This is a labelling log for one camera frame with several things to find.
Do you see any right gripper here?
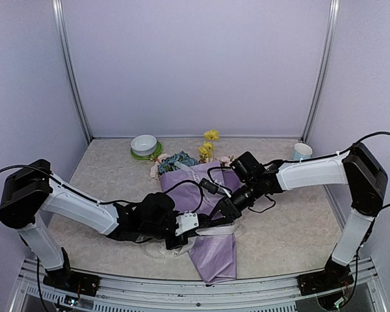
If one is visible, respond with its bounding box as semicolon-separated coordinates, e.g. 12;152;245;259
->
205;177;261;227

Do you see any clear printed cellophane wrap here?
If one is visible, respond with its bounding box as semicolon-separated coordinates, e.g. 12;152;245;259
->
142;161;241;259

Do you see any purple wrapping paper sheet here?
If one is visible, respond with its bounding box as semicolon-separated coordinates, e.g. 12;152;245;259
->
159;161;248;284

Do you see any yellow fake flower stem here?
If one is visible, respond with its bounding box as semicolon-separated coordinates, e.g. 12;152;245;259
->
198;129;220;163

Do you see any blue fake flower bunch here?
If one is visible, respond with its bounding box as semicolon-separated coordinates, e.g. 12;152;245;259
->
158;151;199;175

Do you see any pink fake rose bunch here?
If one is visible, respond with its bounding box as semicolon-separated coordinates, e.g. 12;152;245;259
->
149;153;169;180

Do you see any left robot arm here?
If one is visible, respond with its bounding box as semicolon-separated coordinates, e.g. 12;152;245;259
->
0;159;200;289

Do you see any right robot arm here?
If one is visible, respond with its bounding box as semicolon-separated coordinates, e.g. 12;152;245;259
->
211;139;390;289

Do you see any green plate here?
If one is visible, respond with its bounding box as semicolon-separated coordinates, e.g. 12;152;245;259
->
130;141;163;161

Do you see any white ceramic bowl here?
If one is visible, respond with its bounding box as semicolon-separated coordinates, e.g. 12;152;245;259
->
131;135;157;157

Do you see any light blue mug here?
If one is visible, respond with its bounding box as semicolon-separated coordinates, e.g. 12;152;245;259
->
292;142;313;161

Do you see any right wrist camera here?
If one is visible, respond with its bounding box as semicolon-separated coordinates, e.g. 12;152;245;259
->
200;178;232;198

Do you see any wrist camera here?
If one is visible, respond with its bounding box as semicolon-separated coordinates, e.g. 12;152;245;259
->
175;212;199;237
200;178;232;198

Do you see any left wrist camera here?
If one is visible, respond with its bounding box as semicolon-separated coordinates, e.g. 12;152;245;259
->
175;212;199;237

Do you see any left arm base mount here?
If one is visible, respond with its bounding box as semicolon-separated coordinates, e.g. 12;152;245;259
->
43;271;100;297

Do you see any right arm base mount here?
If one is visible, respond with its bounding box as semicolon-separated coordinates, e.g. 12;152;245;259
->
297;270;354;296

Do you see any front aluminium rail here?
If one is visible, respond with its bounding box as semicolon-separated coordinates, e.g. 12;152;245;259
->
18;258;390;311

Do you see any right aluminium frame post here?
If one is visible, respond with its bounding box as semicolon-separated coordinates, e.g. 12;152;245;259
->
300;0;341;143

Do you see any aluminium frame post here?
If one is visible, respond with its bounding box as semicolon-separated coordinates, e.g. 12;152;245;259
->
52;0;94;145
300;0;341;143

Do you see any left aluminium frame post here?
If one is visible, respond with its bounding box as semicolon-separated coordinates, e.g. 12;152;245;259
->
52;0;94;145

